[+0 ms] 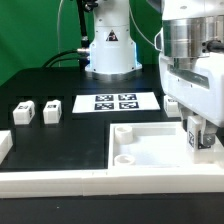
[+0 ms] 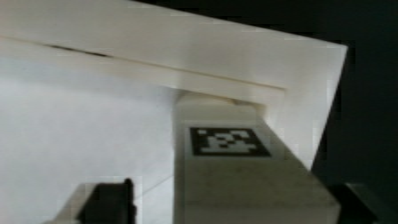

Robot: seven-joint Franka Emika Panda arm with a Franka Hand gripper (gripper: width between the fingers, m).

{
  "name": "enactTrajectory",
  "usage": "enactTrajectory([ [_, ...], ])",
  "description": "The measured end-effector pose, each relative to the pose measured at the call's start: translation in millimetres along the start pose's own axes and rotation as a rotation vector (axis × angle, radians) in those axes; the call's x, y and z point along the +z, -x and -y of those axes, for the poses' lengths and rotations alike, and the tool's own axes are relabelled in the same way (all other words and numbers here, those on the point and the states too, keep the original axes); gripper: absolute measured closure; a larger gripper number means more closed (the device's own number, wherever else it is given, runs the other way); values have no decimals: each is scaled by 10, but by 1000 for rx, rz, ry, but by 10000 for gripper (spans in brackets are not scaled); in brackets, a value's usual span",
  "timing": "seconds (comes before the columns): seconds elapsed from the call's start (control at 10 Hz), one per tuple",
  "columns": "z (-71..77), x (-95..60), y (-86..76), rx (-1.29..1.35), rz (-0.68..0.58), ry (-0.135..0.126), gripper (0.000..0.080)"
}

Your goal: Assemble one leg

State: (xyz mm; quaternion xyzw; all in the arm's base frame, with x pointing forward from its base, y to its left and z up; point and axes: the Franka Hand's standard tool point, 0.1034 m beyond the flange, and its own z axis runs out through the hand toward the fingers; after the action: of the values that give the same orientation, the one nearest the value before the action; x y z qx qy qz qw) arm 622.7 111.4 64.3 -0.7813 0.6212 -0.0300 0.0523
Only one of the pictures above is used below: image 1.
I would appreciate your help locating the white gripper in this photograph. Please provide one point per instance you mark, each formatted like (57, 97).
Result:
(201, 90)

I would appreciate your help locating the white square tabletop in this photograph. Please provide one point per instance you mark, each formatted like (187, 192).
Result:
(153, 145)

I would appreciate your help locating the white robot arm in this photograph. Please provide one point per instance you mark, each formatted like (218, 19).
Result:
(191, 57)

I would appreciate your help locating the white marker sheet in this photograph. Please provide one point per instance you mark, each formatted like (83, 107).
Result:
(115, 102)

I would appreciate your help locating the white left fence block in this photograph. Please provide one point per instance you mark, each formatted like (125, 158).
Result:
(5, 143)

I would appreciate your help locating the white front fence wall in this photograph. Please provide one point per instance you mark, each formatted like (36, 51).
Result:
(118, 181)

